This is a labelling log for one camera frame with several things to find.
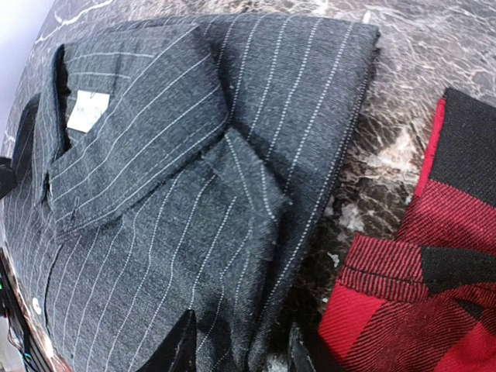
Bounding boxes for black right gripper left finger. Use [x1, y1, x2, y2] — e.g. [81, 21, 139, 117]
[137, 309, 197, 372]

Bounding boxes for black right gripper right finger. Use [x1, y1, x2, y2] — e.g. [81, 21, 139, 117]
[288, 321, 329, 372]

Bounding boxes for red black plaid shirt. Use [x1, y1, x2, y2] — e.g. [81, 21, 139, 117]
[319, 88, 495, 371]

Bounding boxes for black pinstriped long sleeve shirt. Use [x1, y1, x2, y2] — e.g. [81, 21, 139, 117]
[5, 13, 380, 371]

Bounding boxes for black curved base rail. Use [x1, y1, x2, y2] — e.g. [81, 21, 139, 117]
[1, 252, 53, 372]

